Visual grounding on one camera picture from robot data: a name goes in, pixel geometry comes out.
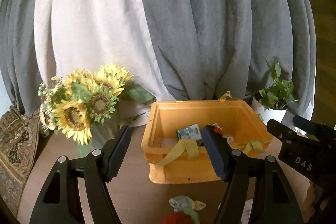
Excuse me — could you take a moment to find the gloved right hand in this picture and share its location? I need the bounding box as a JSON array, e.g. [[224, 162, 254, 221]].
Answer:
[[304, 181, 335, 223]]

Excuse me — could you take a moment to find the white plant pot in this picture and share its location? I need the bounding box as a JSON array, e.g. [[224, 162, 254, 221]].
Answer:
[[251, 97, 286, 125]]

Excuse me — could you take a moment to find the green potted plant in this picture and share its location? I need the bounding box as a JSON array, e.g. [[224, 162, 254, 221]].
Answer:
[[256, 61, 298, 110]]

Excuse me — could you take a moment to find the grey-green ribbed vase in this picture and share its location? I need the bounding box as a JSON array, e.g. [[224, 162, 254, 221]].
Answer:
[[77, 110, 121, 157]]

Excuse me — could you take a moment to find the small blue printed box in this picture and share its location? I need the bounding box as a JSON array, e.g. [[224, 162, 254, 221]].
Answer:
[[177, 124, 202, 141]]

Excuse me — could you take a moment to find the red knitted toy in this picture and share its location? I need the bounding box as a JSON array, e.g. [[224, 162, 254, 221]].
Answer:
[[160, 207, 208, 224]]

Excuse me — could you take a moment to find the sunflower bouquet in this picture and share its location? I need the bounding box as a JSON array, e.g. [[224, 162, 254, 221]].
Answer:
[[38, 63, 155, 147]]

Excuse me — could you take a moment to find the orange plastic crate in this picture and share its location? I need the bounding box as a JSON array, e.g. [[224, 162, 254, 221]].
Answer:
[[141, 100, 273, 184]]

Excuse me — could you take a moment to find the grey curtain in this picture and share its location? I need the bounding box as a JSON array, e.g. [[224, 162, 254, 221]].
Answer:
[[1, 0, 316, 125]]

